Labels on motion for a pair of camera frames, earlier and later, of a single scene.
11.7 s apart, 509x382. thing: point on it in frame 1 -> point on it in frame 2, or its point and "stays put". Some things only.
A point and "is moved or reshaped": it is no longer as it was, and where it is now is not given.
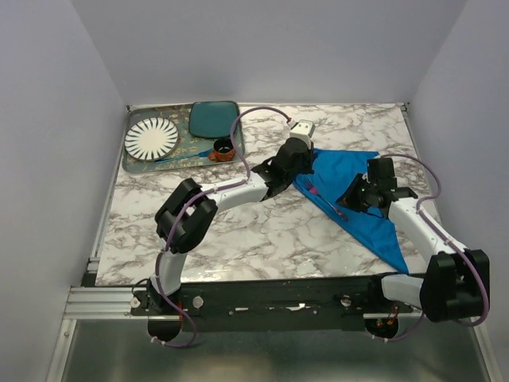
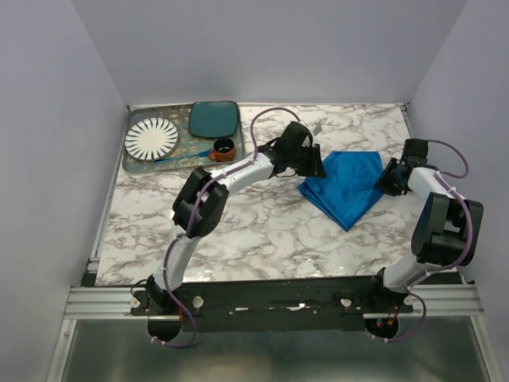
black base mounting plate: [325, 304] stays put
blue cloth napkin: [334, 172] is moved or reshaped
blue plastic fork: [203, 153] stays put
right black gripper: [347, 199] -> [383, 182]
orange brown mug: [223, 150] stays put
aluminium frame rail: [101, 302] stays put
